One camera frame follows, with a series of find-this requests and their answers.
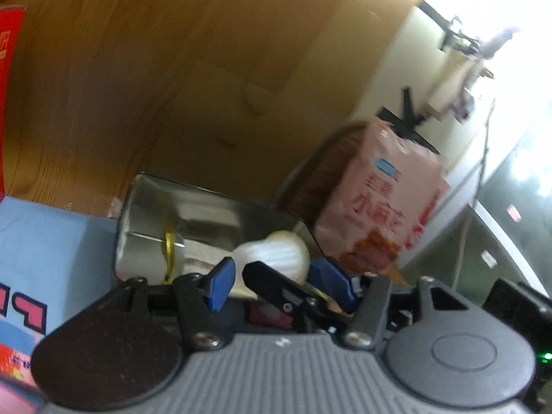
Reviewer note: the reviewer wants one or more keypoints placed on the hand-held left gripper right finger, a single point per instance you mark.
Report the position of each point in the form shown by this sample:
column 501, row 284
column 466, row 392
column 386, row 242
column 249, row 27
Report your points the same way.
column 332, row 280

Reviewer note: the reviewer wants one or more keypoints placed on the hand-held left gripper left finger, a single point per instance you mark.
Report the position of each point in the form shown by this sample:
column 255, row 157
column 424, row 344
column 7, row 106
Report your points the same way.
column 220, row 284

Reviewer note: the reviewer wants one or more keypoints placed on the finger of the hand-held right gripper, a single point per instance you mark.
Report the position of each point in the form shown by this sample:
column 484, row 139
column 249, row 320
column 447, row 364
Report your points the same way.
column 271, row 282

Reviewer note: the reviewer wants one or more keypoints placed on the white ribbed round snack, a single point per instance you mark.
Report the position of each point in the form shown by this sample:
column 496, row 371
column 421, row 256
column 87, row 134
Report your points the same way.
column 276, row 252

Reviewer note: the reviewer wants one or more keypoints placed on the dark cardboard box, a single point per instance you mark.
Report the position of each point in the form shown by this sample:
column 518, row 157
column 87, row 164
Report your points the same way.
column 202, row 207

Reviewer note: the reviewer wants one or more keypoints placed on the yellow ribbon loop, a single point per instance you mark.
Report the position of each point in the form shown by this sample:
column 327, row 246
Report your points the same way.
column 169, row 250

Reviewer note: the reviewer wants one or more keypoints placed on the pink snack bag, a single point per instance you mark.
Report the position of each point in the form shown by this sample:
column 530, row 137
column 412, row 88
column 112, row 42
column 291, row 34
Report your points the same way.
column 379, row 207

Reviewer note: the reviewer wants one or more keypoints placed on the brown seat cushion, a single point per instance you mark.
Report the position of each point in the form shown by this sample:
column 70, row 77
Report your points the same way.
column 315, row 172

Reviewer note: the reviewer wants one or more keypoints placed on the black tape strip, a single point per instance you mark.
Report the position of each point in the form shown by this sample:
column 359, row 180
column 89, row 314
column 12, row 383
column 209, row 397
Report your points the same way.
column 390, row 116
column 435, row 12
column 407, row 108

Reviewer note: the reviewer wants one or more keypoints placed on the printed cartoon blanket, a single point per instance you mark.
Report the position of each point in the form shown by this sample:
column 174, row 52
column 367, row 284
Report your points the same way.
column 43, row 258

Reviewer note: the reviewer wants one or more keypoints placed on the wood-grain board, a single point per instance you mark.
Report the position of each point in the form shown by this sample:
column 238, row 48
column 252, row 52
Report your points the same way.
column 172, row 73

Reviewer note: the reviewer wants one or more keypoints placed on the white power socket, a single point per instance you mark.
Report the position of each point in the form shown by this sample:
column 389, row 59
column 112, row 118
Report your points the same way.
column 444, row 90

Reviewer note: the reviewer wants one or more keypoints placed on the red gift box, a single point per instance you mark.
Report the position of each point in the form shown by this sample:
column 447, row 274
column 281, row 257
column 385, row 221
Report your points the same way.
column 8, row 95

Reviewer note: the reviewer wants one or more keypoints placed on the white window frame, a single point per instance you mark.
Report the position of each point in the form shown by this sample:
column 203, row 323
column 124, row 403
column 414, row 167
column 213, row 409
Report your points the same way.
column 500, row 235

